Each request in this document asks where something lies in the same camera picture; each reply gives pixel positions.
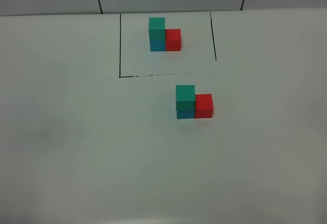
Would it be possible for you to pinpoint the blue template block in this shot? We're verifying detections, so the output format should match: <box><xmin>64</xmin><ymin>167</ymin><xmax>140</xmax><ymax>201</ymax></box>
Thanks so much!
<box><xmin>150</xmin><ymin>40</ymin><xmax>166</xmax><ymax>52</ymax></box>

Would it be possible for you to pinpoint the red template block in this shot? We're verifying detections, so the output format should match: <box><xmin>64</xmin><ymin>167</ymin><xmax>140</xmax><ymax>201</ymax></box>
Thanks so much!
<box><xmin>165</xmin><ymin>29</ymin><xmax>181</xmax><ymax>51</ymax></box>

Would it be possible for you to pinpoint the green template block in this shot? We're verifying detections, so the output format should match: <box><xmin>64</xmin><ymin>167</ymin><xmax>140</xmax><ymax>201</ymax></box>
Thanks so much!
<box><xmin>148</xmin><ymin>17</ymin><xmax>166</xmax><ymax>41</ymax></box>

